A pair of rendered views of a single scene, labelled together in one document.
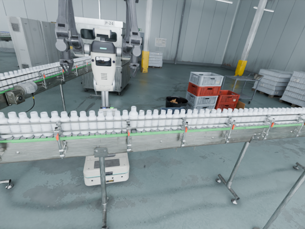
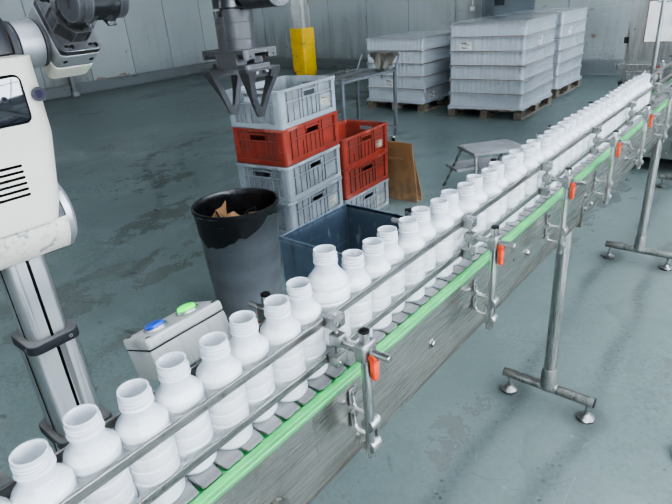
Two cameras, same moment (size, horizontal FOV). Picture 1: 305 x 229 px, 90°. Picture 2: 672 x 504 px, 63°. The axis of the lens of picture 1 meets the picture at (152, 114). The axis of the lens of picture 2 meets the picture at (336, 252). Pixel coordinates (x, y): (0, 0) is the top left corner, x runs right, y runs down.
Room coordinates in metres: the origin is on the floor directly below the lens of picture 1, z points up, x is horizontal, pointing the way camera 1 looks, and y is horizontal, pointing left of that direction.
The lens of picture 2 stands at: (0.38, 0.54, 1.55)
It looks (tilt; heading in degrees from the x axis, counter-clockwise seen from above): 25 degrees down; 328
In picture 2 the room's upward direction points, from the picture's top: 4 degrees counter-clockwise
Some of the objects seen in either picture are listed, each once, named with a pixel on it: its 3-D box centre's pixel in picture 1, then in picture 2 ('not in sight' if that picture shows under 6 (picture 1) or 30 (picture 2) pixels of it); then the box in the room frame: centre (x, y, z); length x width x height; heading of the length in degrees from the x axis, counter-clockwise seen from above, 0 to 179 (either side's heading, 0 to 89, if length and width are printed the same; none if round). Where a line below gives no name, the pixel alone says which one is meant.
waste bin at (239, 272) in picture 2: (174, 113); (243, 257); (2.91, -0.45, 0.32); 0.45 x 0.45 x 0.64
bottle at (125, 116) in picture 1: (125, 120); (304, 327); (1.03, 0.20, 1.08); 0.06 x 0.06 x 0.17
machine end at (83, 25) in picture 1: (108, 57); not in sight; (5.29, 1.65, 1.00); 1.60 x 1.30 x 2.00; 179
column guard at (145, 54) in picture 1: (145, 61); not in sight; (8.82, 0.73, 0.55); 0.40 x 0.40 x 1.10; 17
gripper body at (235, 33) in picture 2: (134, 59); (236, 35); (1.19, 0.18, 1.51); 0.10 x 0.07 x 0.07; 16
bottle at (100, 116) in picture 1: (101, 121); (223, 390); (0.97, 0.37, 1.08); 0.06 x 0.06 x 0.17
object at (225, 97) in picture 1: (223, 96); (345, 143); (3.77, -1.74, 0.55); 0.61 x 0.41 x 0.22; 110
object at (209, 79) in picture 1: (205, 78); (283, 100); (3.46, -1.09, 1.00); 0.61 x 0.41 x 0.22; 115
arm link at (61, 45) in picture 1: (62, 39); not in sight; (1.02, 0.59, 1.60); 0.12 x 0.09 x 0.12; 18
